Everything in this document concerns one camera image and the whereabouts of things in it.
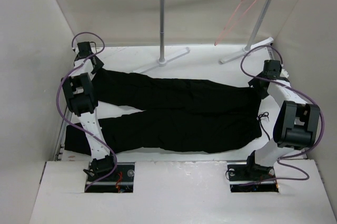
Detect black trousers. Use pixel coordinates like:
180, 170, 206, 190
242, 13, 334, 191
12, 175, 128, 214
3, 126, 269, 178
64, 68, 270, 156

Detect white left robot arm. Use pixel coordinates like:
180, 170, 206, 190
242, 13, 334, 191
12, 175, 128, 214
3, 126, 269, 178
62, 42, 118, 183

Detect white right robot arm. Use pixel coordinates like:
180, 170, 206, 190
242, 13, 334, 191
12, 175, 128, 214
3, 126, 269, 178
244, 60, 320, 180

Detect white clothes rack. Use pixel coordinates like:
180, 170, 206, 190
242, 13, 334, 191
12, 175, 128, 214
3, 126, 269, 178
136, 0, 273, 74

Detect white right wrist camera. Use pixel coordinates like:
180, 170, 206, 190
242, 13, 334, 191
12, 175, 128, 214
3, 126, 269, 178
280, 69, 289, 78

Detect right aluminium frame rail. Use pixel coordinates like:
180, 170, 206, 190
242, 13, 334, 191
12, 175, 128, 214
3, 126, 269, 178
267, 48, 280, 61

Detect aluminium frame rail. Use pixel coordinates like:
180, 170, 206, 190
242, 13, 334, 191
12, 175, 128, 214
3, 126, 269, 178
267, 48, 280, 61
53, 118, 68, 161

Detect left aluminium frame rail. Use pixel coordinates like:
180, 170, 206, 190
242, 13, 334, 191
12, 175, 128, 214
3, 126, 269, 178
53, 118, 68, 161

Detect pink wire hanger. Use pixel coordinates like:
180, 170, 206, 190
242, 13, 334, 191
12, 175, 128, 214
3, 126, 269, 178
214, 0, 257, 46

